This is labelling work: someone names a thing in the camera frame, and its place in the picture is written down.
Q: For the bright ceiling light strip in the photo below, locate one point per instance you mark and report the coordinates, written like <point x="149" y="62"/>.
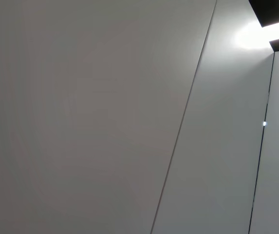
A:
<point x="251" y="36"/>

